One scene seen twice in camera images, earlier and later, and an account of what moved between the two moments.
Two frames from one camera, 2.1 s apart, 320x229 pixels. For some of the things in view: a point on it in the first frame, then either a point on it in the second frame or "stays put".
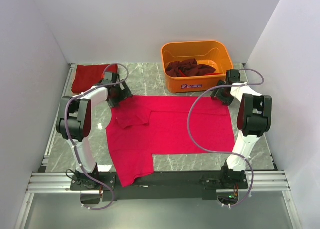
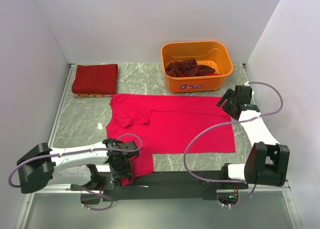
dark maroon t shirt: (189, 67) stays put
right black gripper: (226, 101) to (229, 95)
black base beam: (162, 185) stays put
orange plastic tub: (211, 53) stays put
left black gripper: (124, 94) to (126, 172)
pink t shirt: (143, 126) stays put
